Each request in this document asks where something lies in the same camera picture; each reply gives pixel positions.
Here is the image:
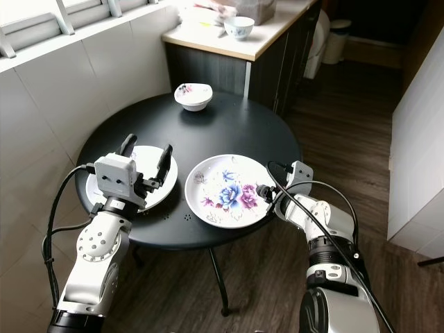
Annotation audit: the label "dark sideboard beige top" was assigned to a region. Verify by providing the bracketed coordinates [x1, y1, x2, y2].
[162, 0, 321, 116]

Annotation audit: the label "black round table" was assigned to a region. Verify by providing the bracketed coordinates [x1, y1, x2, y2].
[74, 89, 303, 317]

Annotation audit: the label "white floral ceramic plate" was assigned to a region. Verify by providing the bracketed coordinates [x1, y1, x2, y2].
[184, 153, 279, 230]
[85, 144, 180, 214]

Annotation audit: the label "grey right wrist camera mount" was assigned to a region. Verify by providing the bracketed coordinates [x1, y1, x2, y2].
[280, 160, 315, 203]

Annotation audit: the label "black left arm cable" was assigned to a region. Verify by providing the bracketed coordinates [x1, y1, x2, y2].
[41, 162, 100, 314]

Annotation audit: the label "clear plastic storage box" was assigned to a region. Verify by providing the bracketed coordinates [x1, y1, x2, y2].
[211, 0, 275, 26]

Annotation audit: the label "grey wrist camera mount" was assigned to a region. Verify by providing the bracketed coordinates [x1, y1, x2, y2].
[280, 160, 315, 203]
[93, 153, 140, 208]

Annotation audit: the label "black metal furniture leg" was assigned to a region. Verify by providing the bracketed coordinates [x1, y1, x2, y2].
[416, 256, 444, 268]

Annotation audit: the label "white window frame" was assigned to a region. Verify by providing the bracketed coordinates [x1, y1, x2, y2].
[0, 0, 175, 60]

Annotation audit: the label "small floral ceramic bowl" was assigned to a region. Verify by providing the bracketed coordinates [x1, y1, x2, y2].
[173, 82, 214, 113]

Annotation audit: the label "white stacked bags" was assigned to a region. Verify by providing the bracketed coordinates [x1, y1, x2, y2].
[176, 5, 227, 33]

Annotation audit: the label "white plastic bag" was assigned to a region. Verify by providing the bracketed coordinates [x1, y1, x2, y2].
[305, 10, 331, 79]

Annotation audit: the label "blue patterned white bowl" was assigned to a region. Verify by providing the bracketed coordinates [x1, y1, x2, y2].
[223, 16, 256, 42]

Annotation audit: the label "white waste bin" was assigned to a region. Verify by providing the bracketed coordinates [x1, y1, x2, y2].
[323, 19, 354, 65]

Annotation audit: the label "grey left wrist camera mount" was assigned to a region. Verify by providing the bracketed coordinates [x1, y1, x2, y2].
[93, 153, 140, 208]

